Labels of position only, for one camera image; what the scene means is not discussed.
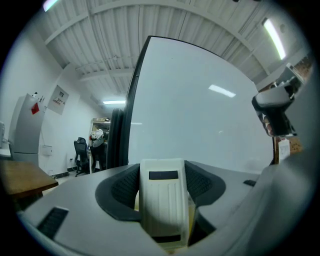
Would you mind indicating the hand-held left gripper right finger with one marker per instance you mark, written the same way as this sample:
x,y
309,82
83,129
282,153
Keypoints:
x,y
225,200

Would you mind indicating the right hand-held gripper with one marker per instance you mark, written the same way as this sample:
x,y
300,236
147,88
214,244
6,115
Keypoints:
x,y
282,122

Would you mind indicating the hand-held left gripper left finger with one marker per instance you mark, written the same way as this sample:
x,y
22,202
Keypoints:
x,y
87,212

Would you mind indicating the white whiteboard with black frame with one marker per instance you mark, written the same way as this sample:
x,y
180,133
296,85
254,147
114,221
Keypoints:
x,y
187,112

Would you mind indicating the person's right hand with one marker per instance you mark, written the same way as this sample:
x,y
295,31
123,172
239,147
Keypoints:
x,y
269,128

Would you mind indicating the brown storage shelf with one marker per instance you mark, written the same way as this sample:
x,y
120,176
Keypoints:
x,y
305,71

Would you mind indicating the white paper tag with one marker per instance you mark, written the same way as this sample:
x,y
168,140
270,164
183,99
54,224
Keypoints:
x,y
284,150

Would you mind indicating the ceiling tube light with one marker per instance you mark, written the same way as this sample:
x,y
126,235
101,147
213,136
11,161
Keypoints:
x,y
275,38
113,102

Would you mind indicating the black chair with clothes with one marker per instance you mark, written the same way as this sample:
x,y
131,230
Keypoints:
x,y
98,152

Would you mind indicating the black office chair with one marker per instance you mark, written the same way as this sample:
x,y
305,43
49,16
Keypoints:
x,y
81,150

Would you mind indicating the brown wooden table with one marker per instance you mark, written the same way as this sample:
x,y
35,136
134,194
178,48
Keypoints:
x,y
22,180

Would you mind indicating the metal storage shelf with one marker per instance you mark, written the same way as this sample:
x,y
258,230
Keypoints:
x,y
100,122

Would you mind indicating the grey refrigerator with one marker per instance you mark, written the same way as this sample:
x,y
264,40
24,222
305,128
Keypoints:
x,y
25,135

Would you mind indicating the red paper decoration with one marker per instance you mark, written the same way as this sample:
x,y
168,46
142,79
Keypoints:
x,y
35,108

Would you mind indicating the white router with antennas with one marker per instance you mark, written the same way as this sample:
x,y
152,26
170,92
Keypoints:
x,y
37,96

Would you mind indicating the white wall box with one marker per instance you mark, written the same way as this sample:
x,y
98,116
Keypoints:
x,y
46,150

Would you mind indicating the grey wall electrical panel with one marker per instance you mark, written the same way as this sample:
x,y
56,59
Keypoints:
x,y
58,100

